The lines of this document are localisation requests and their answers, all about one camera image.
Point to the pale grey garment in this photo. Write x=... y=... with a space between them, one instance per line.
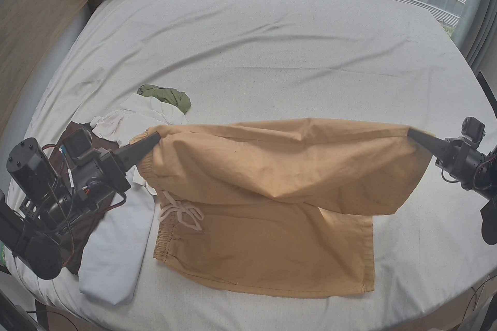
x=112 y=263

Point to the green garment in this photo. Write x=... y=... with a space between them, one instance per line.
x=171 y=96

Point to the blue-green curtain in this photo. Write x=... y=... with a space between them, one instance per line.
x=479 y=11

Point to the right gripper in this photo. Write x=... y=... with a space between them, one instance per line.
x=462 y=166

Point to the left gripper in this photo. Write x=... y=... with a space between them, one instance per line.
x=105 y=176

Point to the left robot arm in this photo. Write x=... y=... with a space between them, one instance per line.
x=31 y=166

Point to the white garment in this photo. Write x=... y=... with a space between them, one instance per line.
x=132 y=116

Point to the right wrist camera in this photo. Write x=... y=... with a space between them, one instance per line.
x=473 y=129

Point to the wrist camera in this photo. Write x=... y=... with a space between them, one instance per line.
x=77 y=143
x=473 y=129

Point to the tan shorts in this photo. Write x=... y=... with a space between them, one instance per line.
x=271 y=205

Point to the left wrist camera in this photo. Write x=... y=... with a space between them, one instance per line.
x=77 y=143

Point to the dark brown garment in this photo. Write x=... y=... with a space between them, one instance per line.
x=89 y=224

